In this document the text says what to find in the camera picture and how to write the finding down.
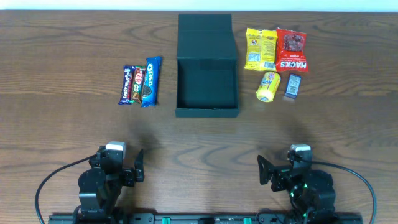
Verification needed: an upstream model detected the blue Oreo cookie pack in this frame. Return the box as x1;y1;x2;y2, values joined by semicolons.
141;56;162;108

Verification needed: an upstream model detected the dark green box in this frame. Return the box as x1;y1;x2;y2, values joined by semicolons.
175;14;239;118

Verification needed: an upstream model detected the red Hacks candy bag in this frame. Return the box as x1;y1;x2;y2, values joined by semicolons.
275;28;309;72

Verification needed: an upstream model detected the yellow Hacks candy bag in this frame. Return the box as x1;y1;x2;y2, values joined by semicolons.
244;28;277;72

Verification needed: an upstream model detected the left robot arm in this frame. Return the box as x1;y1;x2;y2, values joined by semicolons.
72;146;144;223

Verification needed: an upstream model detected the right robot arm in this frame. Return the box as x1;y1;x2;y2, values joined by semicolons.
257;150;336;223

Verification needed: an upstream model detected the small dark blue box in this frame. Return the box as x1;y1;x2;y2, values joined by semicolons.
284;73;302;99

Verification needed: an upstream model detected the yellow Mentos roll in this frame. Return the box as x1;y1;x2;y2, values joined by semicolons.
256;72;280;103

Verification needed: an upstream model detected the purple Dairy Milk bar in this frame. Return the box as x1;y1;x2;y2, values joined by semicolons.
119;65;135;105

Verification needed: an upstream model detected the red KitKat bar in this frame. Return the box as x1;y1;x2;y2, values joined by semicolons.
130;65;146;103

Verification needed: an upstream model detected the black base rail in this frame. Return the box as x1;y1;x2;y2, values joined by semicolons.
48;213;364;224

